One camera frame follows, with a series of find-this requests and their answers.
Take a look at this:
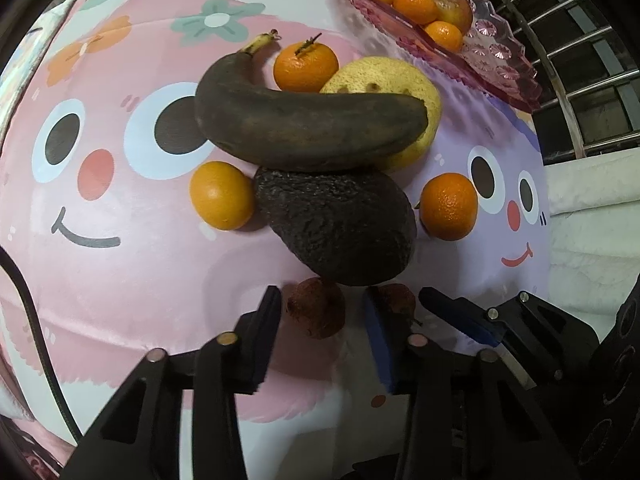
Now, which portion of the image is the pink plastic fruit bowl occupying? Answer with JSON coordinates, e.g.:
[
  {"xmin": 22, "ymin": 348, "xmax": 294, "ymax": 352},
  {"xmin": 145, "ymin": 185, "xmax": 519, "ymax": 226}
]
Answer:
[{"xmin": 342, "ymin": 0, "xmax": 541, "ymax": 113}]

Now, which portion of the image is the black cable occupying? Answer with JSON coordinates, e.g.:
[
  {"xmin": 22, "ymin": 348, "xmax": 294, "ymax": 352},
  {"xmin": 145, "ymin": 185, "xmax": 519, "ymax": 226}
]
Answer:
[{"xmin": 0, "ymin": 246, "xmax": 84, "ymax": 443}]

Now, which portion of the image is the metal window grille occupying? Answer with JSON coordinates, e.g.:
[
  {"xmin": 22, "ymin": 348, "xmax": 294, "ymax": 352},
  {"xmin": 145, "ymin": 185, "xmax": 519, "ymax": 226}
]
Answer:
[{"xmin": 489, "ymin": 0, "xmax": 639, "ymax": 165}]

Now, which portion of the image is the yellow pear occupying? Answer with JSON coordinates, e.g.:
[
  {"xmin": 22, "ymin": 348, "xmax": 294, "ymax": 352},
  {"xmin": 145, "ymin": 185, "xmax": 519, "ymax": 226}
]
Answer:
[{"xmin": 320, "ymin": 56, "xmax": 442, "ymax": 172}]

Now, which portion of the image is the white curtain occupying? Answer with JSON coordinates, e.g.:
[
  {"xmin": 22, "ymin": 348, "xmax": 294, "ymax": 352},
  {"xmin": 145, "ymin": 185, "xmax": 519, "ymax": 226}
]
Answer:
[{"xmin": 546, "ymin": 148, "xmax": 640, "ymax": 337}]

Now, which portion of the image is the overripe black banana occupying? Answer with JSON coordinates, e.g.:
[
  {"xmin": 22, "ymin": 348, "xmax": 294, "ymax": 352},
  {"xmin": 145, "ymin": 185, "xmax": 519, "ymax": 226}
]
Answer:
[{"xmin": 194, "ymin": 29, "xmax": 428, "ymax": 172}]

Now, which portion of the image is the red apple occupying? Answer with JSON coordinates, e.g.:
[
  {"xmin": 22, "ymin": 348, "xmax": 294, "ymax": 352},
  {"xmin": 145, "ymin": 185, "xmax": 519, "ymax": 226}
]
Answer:
[{"xmin": 433, "ymin": 0, "xmax": 473, "ymax": 35}]

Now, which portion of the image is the stemmed mandarin orange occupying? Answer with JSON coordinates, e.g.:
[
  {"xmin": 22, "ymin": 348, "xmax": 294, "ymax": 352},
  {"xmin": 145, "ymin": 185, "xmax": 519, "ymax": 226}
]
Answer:
[{"xmin": 272, "ymin": 34, "xmax": 340, "ymax": 93}]

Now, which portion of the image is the dark red fruit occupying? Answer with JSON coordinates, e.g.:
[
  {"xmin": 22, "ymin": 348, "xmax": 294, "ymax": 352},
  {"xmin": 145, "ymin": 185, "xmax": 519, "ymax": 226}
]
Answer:
[
  {"xmin": 378, "ymin": 283, "xmax": 416, "ymax": 322},
  {"xmin": 286, "ymin": 278, "xmax": 346, "ymax": 339}
]

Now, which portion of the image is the cartoon printed tablecloth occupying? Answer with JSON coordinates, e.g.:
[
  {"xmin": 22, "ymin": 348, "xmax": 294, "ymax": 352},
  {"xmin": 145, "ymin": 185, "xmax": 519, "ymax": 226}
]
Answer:
[{"xmin": 0, "ymin": 0, "xmax": 551, "ymax": 480}]

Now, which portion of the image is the large mandarin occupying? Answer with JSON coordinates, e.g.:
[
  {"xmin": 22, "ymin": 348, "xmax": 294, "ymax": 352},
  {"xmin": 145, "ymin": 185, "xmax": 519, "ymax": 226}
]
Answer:
[{"xmin": 424, "ymin": 21, "xmax": 463, "ymax": 53}]

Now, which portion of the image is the dark avocado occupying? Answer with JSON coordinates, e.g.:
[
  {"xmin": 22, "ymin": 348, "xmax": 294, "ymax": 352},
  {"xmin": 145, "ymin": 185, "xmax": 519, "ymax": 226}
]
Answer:
[{"xmin": 254, "ymin": 167, "xmax": 418, "ymax": 286}]

